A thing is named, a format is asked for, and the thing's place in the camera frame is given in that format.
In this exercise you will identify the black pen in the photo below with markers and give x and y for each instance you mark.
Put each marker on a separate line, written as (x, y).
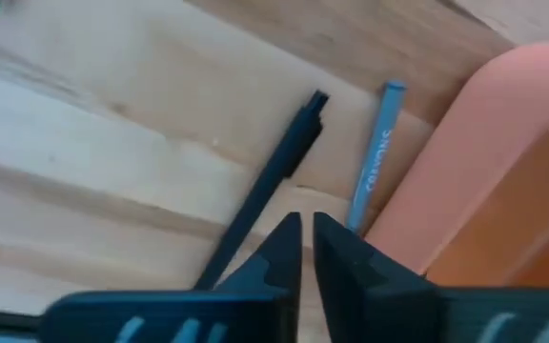
(279, 167)

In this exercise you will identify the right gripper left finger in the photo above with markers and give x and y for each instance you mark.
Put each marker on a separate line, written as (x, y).
(236, 314)

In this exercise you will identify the blue crayon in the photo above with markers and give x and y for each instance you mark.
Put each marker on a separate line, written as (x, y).
(377, 152)

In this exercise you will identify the orange plastic bin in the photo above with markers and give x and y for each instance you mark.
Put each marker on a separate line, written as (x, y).
(494, 167)

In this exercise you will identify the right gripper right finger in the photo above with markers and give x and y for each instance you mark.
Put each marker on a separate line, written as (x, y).
(398, 314)

